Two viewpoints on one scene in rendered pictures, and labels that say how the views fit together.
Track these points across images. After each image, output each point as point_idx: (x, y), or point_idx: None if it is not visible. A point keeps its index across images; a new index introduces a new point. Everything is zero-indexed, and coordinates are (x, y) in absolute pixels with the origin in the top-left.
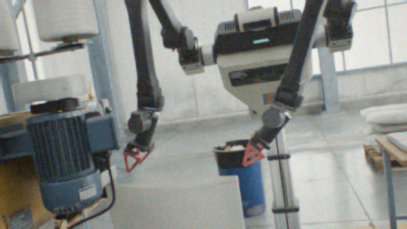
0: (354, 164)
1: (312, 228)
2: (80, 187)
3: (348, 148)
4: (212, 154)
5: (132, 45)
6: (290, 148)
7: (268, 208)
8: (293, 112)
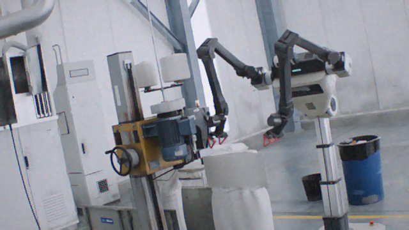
0: None
1: (406, 214)
2: (175, 150)
3: None
4: None
5: (307, 31)
6: None
7: (385, 199)
8: (330, 115)
